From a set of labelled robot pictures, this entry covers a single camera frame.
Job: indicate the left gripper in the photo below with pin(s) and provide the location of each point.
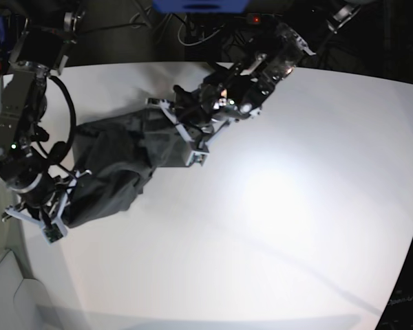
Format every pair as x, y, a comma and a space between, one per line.
196, 109

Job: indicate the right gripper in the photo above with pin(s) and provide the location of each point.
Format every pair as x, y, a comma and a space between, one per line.
43, 196

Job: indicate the dark grey t-shirt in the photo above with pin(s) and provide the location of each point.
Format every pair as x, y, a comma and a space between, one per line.
122, 153

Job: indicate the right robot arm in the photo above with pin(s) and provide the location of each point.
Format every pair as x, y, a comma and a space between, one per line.
35, 42

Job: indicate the black power strip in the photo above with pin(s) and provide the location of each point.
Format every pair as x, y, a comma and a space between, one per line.
259, 19

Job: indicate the blue box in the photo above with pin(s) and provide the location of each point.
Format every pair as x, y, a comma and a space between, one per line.
200, 6

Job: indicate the grey chair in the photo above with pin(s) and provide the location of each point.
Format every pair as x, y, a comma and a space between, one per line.
24, 302

